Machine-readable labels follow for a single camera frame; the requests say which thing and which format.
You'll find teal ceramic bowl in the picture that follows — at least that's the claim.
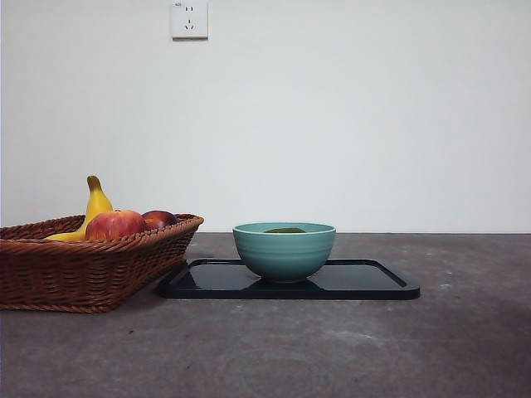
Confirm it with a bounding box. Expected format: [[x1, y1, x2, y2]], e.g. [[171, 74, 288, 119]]
[[231, 221, 338, 284]]

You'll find dark red round fruit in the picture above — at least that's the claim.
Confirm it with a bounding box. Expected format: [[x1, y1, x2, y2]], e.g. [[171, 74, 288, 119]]
[[140, 210, 178, 231]]

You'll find black rectangular tray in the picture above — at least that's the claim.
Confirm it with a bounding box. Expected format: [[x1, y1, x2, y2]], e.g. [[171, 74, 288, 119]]
[[157, 258, 421, 301]]

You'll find red yellow apple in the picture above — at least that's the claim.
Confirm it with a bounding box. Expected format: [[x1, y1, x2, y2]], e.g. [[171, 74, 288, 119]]
[[85, 209, 147, 241]]

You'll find yellow banana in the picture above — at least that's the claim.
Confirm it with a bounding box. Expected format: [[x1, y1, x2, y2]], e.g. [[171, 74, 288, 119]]
[[45, 174, 114, 242]]

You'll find brown wicker basket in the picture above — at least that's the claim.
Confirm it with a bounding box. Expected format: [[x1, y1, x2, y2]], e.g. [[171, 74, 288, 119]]
[[0, 212, 205, 313]]

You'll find white wall power socket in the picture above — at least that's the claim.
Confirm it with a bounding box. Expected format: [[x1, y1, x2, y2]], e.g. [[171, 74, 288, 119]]
[[172, 0, 209, 41]]

